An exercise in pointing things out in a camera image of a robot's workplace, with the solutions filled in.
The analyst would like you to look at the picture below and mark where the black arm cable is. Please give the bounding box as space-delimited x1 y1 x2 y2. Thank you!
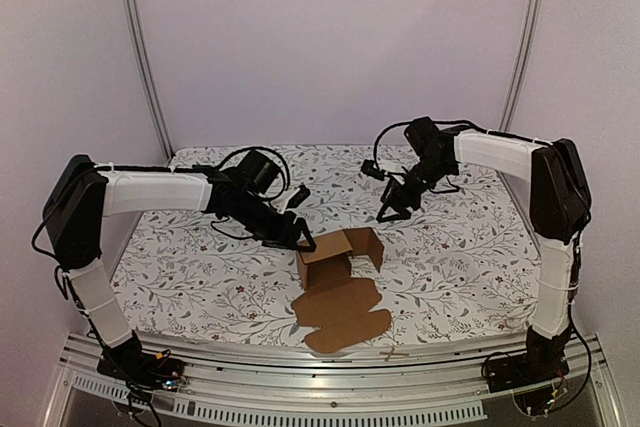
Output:
219 146 292 198
373 119 416 168

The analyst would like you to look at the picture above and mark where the left aluminium frame post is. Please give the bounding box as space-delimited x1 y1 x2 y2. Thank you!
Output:
122 0 175 160

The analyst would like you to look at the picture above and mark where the small wooden cross stick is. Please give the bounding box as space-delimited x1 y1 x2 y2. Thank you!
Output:
379 347 409 362

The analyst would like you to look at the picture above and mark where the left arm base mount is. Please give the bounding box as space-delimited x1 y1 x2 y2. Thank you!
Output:
97 338 185 391

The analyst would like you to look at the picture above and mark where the brown cardboard box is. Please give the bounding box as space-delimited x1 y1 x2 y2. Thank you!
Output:
291 227 392 354

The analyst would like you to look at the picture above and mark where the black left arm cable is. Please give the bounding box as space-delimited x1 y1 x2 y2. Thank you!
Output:
219 146 292 198

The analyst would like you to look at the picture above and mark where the aluminium frame post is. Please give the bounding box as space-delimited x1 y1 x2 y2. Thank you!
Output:
122 0 175 160
499 0 543 132

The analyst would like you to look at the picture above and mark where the aluminium front rail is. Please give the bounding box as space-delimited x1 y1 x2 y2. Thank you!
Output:
43 334 626 426

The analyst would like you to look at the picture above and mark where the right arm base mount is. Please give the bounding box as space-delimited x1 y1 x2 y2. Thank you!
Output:
481 344 569 417

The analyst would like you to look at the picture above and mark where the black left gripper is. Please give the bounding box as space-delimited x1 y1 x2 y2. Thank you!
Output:
232 191 316 252

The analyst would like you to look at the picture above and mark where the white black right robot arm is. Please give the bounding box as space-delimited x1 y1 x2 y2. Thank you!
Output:
361 116 592 383

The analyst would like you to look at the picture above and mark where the floral patterned table mat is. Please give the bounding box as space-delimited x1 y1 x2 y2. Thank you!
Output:
112 145 540 347

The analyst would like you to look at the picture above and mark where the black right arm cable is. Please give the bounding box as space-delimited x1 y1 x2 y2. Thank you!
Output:
373 119 416 168

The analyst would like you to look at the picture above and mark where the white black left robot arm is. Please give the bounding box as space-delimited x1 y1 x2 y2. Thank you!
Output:
37 146 316 381

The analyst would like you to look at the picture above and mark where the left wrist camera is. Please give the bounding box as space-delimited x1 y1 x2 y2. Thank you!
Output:
272 184 310 213

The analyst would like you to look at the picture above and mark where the right aluminium frame post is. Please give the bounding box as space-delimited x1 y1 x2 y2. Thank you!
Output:
499 0 543 132

